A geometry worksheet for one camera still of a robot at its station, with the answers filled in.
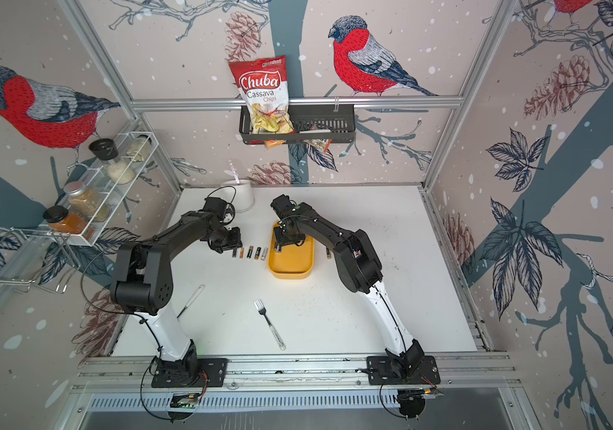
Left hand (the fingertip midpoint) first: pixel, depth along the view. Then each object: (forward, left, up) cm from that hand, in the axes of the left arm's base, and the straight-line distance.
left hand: (243, 238), depth 96 cm
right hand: (+1, -13, -3) cm, 14 cm away
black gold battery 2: (-3, +4, -5) cm, 7 cm away
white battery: (-3, -7, -5) cm, 10 cm away
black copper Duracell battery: (-2, -2, -6) cm, 6 cm away
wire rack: (-24, +39, +30) cm, 55 cm away
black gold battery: (-3, -5, -5) cm, 8 cm away
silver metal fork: (-24, -9, -6) cm, 26 cm away
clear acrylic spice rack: (+2, +37, +29) cm, 47 cm away
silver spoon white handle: (-18, +14, -6) cm, 24 cm away
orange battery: (-3, +1, -6) cm, 7 cm away
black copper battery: (-4, -32, -5) cm, 32 cm away
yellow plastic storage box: (-8, -18, -4) cm, 20 cm away
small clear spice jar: (+15, +30, +29) cm, 45 cm away
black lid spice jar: (+5, +32, +29) cm, 43 cm away
